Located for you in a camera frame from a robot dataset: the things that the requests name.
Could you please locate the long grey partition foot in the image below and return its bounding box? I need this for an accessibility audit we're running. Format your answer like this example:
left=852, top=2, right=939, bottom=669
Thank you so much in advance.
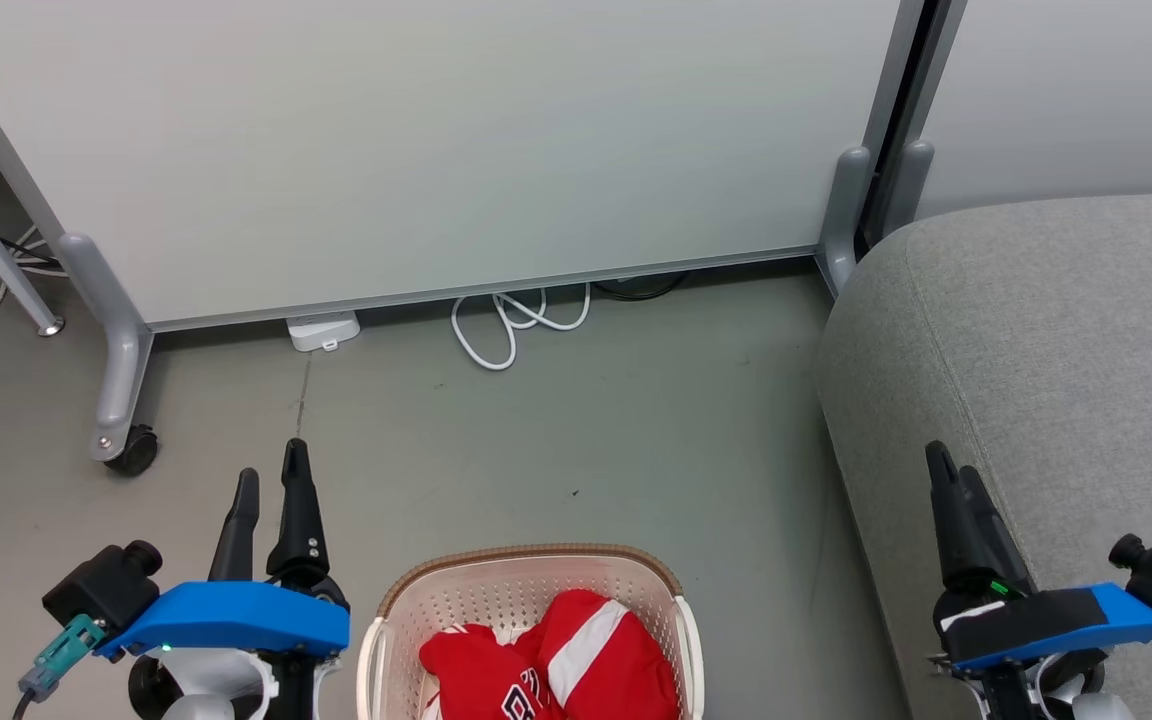
left=55, top=232, right=156, bottom=464

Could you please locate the black caster wheel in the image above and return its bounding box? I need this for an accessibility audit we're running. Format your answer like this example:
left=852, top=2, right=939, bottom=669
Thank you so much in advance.
left=103, top=424, right=160, bottom=478

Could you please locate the coiled white cable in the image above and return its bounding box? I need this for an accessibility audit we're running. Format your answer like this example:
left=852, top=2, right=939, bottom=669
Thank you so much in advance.
left=450, top=283, right=593, bottom=373

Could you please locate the red white jersey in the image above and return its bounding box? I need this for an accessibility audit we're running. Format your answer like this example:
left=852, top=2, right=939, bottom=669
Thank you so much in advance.
left=419, top=588, right=683, bottom=720

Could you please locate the thin black floor cable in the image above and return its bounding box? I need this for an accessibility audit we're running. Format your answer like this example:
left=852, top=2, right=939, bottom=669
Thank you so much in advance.
left=0, top=237, right=64, bottom=303

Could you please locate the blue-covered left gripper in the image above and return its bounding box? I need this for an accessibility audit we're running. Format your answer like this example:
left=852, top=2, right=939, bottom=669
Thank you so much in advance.
left=94, top=438, right=351, bottom=663

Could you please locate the teal camera cable plug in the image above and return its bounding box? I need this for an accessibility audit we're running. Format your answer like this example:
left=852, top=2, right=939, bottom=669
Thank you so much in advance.
left=16, top=613, right=108, bottom=720

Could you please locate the white power adapter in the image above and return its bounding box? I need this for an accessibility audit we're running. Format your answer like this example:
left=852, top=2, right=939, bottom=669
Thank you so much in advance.
left=285, top=310, right=362, bottom=354

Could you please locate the short grey partition foot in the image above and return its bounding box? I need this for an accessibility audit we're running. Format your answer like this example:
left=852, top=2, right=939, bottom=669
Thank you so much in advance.
left=880, top=139, right=936, bottom=241
left=815, top=145, right=874, bottom=298

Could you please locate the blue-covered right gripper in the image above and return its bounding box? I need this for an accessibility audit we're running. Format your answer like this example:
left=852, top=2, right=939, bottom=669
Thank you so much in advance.
left=925, top=440, right=1152, bottom=674

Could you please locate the cream perforated laundry basket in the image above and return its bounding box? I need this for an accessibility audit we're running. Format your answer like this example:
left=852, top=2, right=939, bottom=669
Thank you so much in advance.
left=356, top=543, right=706, bottom=720

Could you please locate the large white partition panel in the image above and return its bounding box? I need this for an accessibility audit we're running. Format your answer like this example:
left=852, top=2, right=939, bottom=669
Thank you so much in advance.
left=0, top=0, right=929, bottom=333

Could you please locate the grey fabric sofa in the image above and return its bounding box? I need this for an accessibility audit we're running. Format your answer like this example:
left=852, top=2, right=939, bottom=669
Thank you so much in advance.
left=815, top=190, right=1152, bottom=720

